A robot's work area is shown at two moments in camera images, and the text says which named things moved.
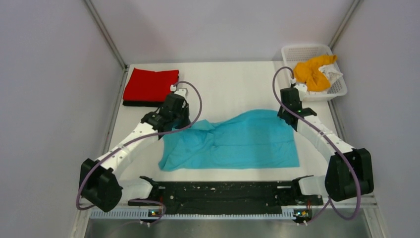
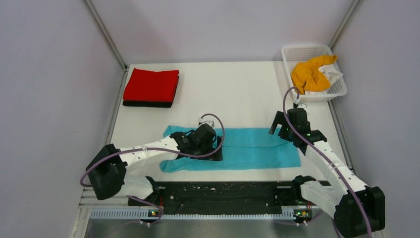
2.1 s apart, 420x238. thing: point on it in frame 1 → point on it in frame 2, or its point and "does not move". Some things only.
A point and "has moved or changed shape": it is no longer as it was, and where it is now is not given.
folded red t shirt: (147, 86) does not move
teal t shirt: (248, 139) has moved or changed shape
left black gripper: (186, 123) → (218, 157)
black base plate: (227, 197) does not move
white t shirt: (331, 72) does not move
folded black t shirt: (144, 103) does not move
